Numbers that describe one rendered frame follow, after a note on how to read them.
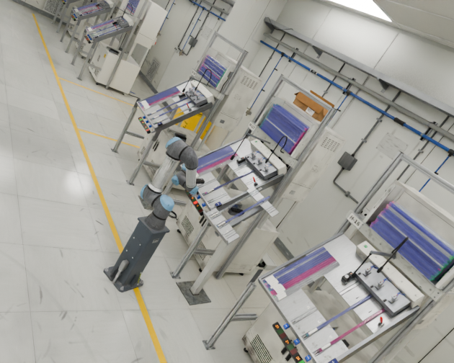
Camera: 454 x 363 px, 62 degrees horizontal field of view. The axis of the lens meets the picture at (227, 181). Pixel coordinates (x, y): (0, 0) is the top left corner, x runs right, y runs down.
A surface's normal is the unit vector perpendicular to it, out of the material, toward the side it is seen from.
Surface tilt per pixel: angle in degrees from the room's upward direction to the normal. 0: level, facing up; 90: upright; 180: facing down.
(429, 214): 90
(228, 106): 90
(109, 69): 90
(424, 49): 90
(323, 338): 44
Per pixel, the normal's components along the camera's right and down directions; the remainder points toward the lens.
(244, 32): 0.45, 0.56
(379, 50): -0.73, -0.21
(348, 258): -0.15, -0.72
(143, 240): -0.52, 0.01
